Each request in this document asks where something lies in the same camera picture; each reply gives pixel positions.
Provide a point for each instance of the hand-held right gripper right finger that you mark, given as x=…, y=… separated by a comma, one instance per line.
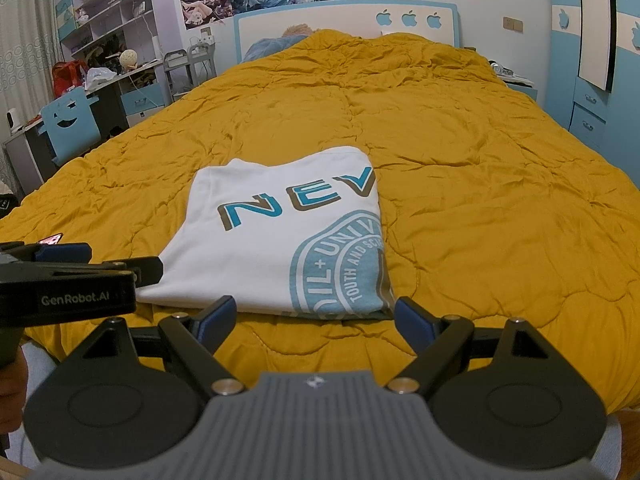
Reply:
x=414, y=321

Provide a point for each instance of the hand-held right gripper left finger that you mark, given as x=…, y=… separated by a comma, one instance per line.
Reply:
x=216, y=317

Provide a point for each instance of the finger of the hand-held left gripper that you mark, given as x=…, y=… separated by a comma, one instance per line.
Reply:
x=145, y=271
x=65, y=252

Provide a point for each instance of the white printed t-shirt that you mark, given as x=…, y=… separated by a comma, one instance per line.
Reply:
x=280, y=220

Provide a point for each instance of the person's left forearm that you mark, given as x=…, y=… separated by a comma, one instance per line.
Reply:
x=11, y=395

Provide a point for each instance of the phone with red screen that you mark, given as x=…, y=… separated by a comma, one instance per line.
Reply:
x=50, y=239

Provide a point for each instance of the person's light blue pants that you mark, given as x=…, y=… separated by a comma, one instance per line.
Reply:
x=37, y=365

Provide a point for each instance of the blue chair with face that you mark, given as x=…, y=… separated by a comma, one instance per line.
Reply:
x=70, y=120

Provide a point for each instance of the mustard yellow quilted blanket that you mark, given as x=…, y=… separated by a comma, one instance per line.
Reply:
x=475, y=185

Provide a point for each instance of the desk with blue drawers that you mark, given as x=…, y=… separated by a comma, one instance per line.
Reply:
x=135, y=95

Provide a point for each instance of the red bag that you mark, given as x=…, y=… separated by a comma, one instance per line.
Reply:
x=67, y=77

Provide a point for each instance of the white plastic bag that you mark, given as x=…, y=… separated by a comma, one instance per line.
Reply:
x=100, y=77

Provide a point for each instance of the round white globe lamp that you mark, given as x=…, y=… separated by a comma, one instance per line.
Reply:
x=130, y=59

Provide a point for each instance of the patterned curtain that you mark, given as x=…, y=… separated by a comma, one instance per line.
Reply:
x=25, y=50

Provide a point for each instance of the grey metal cart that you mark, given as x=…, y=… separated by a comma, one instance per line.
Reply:
x=190, y=67

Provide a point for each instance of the white and blue bookshelf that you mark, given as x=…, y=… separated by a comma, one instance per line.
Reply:
x=105, y=15

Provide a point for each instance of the blue pillow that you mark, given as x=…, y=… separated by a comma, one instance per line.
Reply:
x=265, y=47

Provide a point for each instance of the blue and white nightstand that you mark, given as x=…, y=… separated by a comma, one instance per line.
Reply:
x=520, y=90

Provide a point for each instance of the headphones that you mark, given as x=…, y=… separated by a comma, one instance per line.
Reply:
x=500, y=67

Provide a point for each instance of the beige plush toy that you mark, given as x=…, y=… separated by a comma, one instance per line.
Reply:
x=297, y=30

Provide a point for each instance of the blue and white wardrobe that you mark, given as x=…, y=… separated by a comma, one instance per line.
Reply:
x=570, y=60

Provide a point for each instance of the white and blue headboard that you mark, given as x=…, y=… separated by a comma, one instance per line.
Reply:
x=345, y=17

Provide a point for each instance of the wardrobe mirror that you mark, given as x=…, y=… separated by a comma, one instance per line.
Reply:
x=597, y=25

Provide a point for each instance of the small white camera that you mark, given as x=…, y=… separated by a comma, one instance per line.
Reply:
x=14, y=121

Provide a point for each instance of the wall socket plate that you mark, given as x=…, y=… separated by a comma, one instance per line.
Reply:
x=512, y=23

